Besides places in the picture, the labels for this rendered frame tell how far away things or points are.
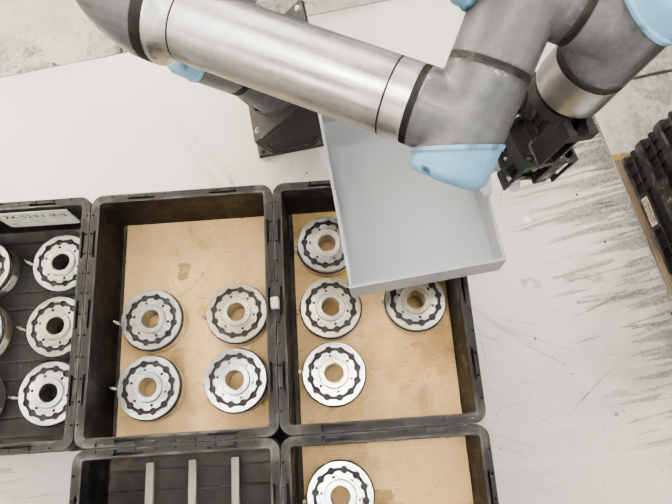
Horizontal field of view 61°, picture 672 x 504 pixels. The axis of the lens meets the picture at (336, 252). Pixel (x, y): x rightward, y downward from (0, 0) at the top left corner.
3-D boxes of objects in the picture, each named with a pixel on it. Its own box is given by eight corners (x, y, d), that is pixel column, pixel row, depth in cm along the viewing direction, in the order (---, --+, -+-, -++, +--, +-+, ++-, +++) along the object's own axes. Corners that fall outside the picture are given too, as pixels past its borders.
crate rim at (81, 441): (98, 201, 97) (91, 196, 95) (273, 189, 97) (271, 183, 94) (80, 449, 85) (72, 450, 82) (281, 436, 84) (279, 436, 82)
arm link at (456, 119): (4, 18, 56) (484, 199, 47) (28, -101, 53) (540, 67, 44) (84, 43, 67) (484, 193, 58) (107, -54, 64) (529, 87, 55)
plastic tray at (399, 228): (319, 122, 85) (316, 104, 80) (452, 97, 85) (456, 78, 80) (351, 297, 77) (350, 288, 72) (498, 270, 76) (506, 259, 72)
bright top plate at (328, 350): (304, 341, 94) (304, 341, 93) (365, 343, 93) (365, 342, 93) (301, 405, 90) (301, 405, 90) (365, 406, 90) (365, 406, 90)
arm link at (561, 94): (543, 34, 55) (612, 28, 57) (520, 66, 59) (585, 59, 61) (575, 100, 52) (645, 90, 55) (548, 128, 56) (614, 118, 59)
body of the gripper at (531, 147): (498, 194, 67) (554, 137, 56) (472, 131, 69) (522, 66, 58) (552, 184, 69) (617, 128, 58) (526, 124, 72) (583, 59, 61)
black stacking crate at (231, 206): (120, 222, 106) (94, 198, 95) (279, 211, 106) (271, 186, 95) (107, 447, 94) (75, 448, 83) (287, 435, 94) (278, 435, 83)
